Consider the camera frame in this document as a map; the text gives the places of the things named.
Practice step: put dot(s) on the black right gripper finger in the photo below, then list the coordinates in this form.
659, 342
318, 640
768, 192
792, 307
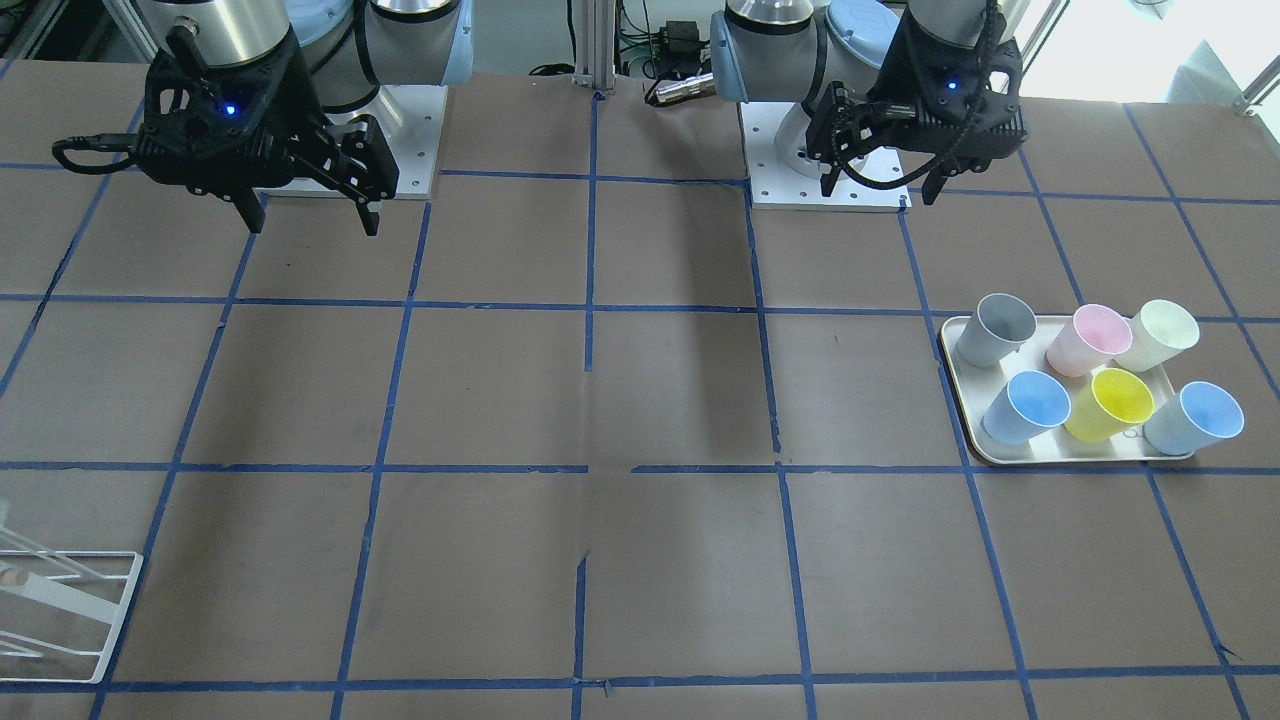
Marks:
368, 211
251, 210

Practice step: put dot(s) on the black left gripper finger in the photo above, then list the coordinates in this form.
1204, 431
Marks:
933, 184
830, 174

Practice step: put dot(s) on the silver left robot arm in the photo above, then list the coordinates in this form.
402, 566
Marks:
765, 56

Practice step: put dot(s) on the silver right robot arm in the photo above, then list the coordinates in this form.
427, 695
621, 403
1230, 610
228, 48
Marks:
351, 48

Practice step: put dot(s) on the aluminium frame post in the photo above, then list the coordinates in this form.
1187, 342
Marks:
594, 32

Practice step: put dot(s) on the grey plastic cup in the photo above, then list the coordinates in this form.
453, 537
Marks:
999, 326

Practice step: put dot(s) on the light blue cup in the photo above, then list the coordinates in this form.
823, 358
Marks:
1029, 405
1201, 414

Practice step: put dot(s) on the pink plastic cup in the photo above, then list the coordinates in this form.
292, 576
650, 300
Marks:
1091, 337

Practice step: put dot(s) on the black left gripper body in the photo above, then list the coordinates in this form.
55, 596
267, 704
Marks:
893, 80

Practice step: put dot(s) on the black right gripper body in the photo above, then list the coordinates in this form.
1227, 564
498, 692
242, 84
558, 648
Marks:
306, 104

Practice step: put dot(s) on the cream white plastic cup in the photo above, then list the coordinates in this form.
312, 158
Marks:
1160, 330

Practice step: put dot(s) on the white wire cup rack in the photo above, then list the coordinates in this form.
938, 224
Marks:
64, 611

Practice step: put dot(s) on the yellow plastic cup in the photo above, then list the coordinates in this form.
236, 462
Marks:
1114, 400

